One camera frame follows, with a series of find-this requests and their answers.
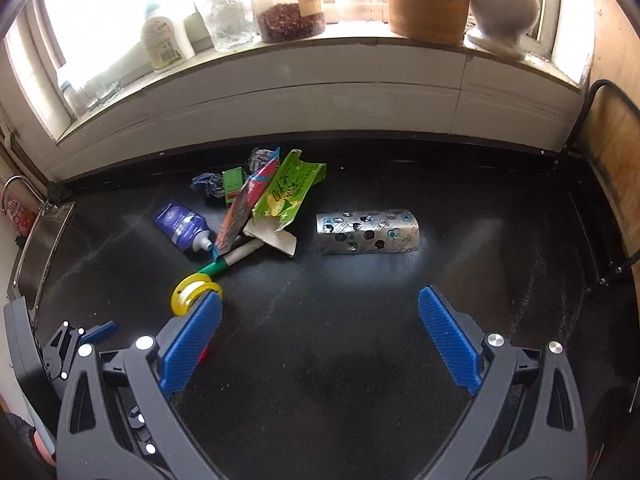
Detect green torn carton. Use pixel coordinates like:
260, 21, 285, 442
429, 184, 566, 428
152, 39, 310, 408
243, 149, 328, 257

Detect small green box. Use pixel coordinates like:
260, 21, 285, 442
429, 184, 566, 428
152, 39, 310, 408
221, 167, 247, 209

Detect white window sill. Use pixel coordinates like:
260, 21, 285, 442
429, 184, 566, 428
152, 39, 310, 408
50, 35, 591, 181

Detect person's left hand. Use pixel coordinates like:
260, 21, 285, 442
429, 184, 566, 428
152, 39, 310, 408
31, 430, 56, 467

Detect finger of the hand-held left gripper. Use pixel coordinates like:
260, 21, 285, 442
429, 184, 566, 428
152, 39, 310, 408
42, 321, 120, 386

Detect silver blister pack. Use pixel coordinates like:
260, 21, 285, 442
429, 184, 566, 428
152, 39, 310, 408
315, 207, 421, 257

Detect colourful snack wrapper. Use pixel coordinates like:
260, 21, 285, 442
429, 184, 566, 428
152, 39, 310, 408
216, 158, 279, 256

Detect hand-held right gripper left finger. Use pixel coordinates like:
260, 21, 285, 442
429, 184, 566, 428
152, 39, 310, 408
56, 292, 226, 480

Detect chrome faucet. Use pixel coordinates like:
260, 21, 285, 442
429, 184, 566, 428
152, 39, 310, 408
1, 175, 36, 211

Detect small clear glass jars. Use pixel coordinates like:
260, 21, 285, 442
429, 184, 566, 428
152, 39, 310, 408
60, 72, 123, 113

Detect red white label bottle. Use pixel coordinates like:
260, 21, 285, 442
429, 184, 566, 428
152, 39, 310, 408
2, 200, 37, 235

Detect white green marker pen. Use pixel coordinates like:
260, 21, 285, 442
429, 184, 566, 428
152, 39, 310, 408
197, 238, 266, 276

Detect black metal rack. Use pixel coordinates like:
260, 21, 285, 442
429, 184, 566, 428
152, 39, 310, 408
560, 79, 640, 286

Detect white plastic bottle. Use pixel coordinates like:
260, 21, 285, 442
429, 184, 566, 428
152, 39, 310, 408
140, 2, 197, 73

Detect white ceramic vase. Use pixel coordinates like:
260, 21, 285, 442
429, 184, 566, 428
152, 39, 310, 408
465, 0, 545, 57

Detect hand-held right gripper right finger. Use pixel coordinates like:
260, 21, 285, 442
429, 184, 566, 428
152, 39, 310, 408
417, 285, 588, 480

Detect steel sink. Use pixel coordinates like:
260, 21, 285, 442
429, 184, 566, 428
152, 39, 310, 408
10, 200, 77, 311

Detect yellow tape roll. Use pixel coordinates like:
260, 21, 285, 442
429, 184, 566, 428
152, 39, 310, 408
171, 272, 224, 318

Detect clear glass jar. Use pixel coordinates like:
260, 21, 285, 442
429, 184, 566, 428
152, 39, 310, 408
190, 0, 258, 52

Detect jar with red-brown contents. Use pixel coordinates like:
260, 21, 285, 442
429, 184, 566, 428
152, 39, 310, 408
252, 0, 327, 44

